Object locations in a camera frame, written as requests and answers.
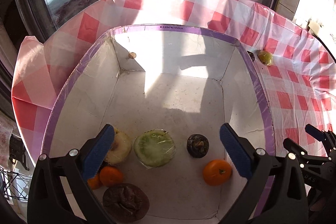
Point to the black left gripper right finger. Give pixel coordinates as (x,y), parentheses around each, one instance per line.
(274,192)

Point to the orange mandarin with stem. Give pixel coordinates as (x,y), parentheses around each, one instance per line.
(217,172)

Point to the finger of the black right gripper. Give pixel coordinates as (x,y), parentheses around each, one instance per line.
(310,163)
(326,137)

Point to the halved yellow apple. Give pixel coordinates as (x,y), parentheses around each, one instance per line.
(120,148)

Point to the small orange mandarin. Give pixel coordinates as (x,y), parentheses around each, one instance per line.
(95,182)
(110,176)

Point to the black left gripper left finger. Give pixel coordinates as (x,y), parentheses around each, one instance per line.
(47,199)

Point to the yellow-green whole fruit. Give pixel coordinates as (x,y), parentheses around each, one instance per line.
(265,57)

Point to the red white checkered tablecloth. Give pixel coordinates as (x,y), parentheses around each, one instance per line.
(300,84)

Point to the small dark water chestnut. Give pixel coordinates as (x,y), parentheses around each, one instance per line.
(251,56)

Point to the white box with purple rim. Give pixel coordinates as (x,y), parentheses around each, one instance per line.
(184,80)

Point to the wrapped green fruit half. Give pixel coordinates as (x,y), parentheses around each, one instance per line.
(154,148)

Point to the dark red shriveled fruit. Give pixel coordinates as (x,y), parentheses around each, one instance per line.
(125,203)

